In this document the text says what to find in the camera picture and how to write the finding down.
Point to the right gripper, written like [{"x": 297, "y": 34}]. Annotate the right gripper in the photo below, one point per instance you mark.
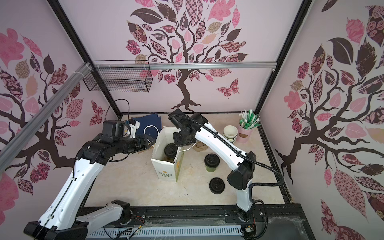
[{"x": 177, "y": 142}]

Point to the black cup lid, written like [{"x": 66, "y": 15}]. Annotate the black cup lid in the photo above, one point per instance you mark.
[
  {"x": 170, "y": 151},
  {"x": 212, "y": 161}
]

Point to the white illustrated paper bag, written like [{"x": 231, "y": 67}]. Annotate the white illustrated paper bag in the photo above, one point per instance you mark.
[{"x": 167, "y": 170}]

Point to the green paper coffee cup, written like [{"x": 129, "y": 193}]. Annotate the green paper coffee cup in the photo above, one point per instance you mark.
[{"x": 211, "y": 169}]

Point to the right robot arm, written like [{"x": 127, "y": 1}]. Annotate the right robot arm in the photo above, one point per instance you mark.
[{"x": 197, "y": 128}]

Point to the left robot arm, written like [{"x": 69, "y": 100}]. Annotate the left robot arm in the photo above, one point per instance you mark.
[{"x": 60, "y": 221}]

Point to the stack of pulp cup carriers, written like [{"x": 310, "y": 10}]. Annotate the stack of pulp cup carriers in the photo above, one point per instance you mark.
[{"x": 199, "y": 146}]

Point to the dark blue napkins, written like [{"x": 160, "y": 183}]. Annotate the dark blue napkins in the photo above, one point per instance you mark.
[{"x": 150, "y": 125}]

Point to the stack of paper cups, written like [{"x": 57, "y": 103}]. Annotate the stack of paper cups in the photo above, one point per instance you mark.
[{"x": 230, "y": 133}]

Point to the pink straw holder cup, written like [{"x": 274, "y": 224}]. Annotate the pink straw holder cup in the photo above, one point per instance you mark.
[{"x": 243, "y": 135}]

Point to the stack of black lids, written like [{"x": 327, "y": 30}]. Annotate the stack of black lids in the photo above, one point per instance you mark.
[{"x": 216, "y": 186}]

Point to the bundle of wrapped straws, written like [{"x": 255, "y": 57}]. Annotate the bundle of wrapped straws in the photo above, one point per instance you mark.
[{"x": 249, "y": 120}]

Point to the black wire basket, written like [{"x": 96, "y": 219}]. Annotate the black wire basket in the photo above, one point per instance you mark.
[{"x": 120, "y": 76}]

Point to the aluminium rail back wall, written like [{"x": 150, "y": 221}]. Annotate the aluminium rail back wall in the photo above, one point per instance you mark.
[{"x": 173, "y": 66}]

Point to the aluminium rail wall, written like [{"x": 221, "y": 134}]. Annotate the aluminium rail wall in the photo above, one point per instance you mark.
[
  {"x": 12, "y": 149},
  {"x": 173, "y": 66}
]

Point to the white slotted cable duct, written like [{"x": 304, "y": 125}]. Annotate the white slotted cable duct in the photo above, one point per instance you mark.
[{"x": 165, "y": 232}]

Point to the aluminium rail left wall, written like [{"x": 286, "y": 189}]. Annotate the aluminium rail left wall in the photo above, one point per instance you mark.
[{"x": 12, "y": 149}]

